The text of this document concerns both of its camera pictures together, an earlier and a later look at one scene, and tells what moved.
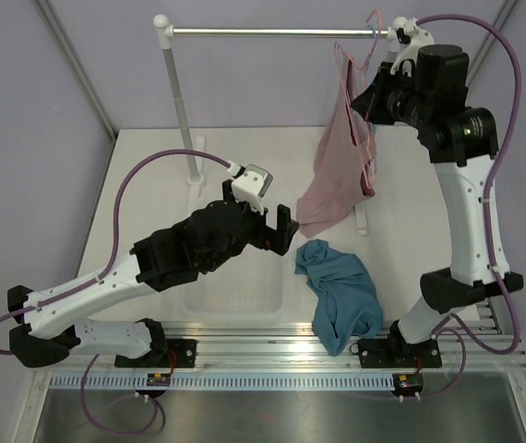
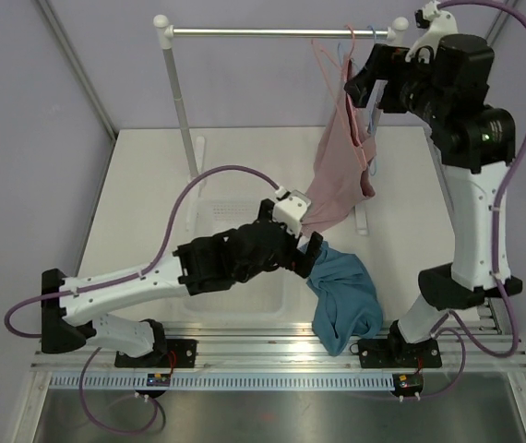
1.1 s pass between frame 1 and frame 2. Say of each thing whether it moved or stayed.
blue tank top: stayed
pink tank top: stayed
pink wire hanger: moved
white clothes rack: stayed
